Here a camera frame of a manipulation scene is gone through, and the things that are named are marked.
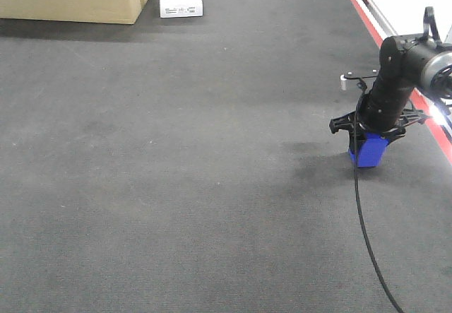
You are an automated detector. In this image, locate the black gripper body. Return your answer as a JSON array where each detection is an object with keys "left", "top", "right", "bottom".
[{"left": 329, "top": 107, "right": 432, "bottom": 150}]

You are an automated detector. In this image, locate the black cable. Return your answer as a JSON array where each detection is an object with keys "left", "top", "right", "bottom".
[{"left": 353, "top": 93, "right": 405, "bottom": 313}]

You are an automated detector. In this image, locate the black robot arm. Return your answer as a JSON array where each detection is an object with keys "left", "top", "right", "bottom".
[{"left": 329, "top": 6, "right": 451, "bottom": 155}]

